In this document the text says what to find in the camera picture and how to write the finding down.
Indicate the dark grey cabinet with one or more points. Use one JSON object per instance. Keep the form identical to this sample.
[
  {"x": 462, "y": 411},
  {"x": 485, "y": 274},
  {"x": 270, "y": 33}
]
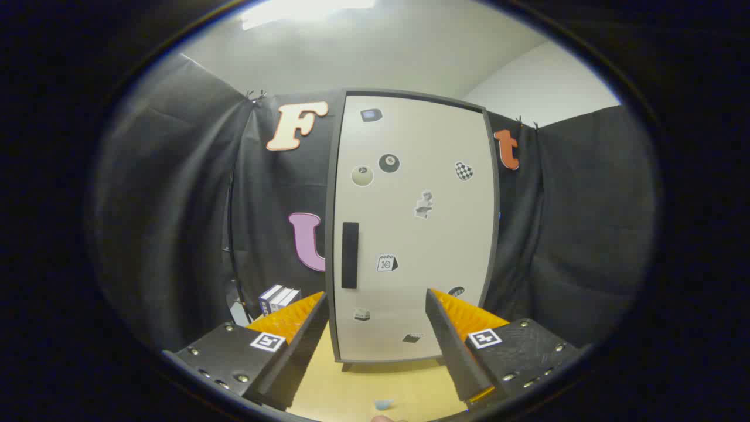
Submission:
[{"x": 330, "y": 246}]

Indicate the blue spine book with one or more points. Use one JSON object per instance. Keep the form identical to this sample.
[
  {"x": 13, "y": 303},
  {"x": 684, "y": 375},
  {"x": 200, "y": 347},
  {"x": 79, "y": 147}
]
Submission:
[{"x": 265, "y": 305}]

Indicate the white and blue tube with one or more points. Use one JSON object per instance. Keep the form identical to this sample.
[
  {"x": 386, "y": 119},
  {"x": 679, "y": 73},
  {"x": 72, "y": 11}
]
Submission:
[{"x": 384, "y": 404}]

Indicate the white cabinet door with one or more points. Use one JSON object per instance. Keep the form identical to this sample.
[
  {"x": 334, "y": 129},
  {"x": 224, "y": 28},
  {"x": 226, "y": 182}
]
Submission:
[{"x": 433, "y": 246}]

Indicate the black backdrop cloth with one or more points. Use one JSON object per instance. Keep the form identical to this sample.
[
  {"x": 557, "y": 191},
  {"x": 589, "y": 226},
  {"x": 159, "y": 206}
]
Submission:
[{"x": 176, "y": 205}]

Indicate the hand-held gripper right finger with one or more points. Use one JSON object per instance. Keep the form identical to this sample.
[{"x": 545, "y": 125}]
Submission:
[{"x": 454, "y": 351}]

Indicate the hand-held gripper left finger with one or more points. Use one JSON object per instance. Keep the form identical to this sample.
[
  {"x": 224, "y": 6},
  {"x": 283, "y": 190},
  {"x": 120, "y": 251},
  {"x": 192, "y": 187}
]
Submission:
[{"x": 299, "y": 357}]

